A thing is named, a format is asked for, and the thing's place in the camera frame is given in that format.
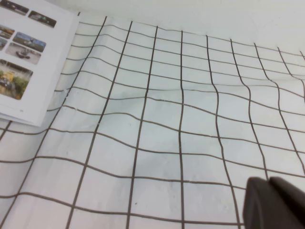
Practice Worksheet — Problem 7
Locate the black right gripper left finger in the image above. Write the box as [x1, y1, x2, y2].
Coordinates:
[242, 176, 275, 229]

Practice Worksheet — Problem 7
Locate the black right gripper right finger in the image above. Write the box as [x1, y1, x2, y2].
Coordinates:
[268, 176, 305, 229]

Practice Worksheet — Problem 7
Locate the white photo brochure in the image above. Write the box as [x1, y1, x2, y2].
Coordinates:
[0, 0, 81, 127]

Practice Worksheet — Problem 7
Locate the white tablecloth with black grid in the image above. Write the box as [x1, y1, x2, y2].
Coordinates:
[0, 11, 305, 229]

